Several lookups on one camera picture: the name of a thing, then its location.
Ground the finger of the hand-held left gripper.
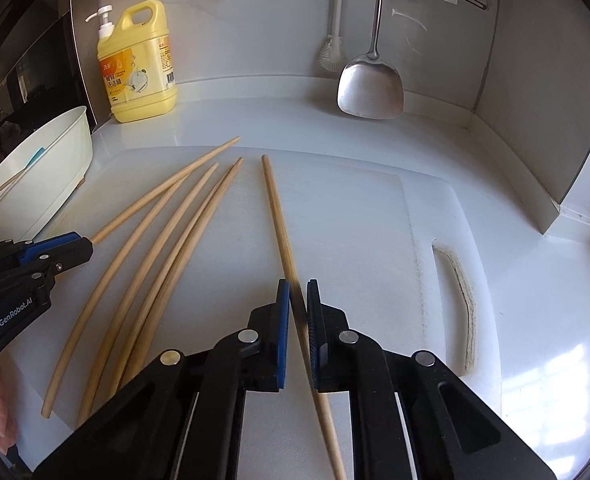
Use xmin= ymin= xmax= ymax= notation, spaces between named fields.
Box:
xmin=32 ymin=239 xmax=94 ymax=306
xmin=0 ymin=232 xmax=83 ymax=281

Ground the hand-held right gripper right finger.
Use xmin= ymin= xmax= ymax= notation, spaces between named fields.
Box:
xmin=306 ymin=279 xmax=570 ymax=480

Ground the tan wooden chopstick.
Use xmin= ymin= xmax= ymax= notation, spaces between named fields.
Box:
xmin=41 ymin=162 xmax=220 ymax=419
xmin=90 ymin=136 xmax=242 ymax=245
xmin=76 ymin=157 xmax=244 ymax=426
xmin=261 ymin=154 xmax=348 ymax=480
xmin=0 ymin=167 xmax=28 ymax=213
xmin=115 ymin=160 xmax=243 ymax=398

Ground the stainless steel spatula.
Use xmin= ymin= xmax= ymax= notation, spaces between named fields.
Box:
xmin=337 ymin=0 xmax=406 ymax=121

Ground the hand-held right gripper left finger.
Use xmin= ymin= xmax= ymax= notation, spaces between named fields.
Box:
xmin=32 ymin=279 xmax=292 ymax=480

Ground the white round plastic basin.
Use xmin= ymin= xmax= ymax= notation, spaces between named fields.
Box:
xmin=0 ymin=105 xmax=94 ymax=248

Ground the white plastic cutting board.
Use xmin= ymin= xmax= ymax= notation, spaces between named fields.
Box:
xmin=0 ymin=145 xmax=500 ymax=480

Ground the yellow dish soap pump bottle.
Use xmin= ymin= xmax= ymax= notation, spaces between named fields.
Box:
xmin=86 ymin=0 xmax=180 ymax=123

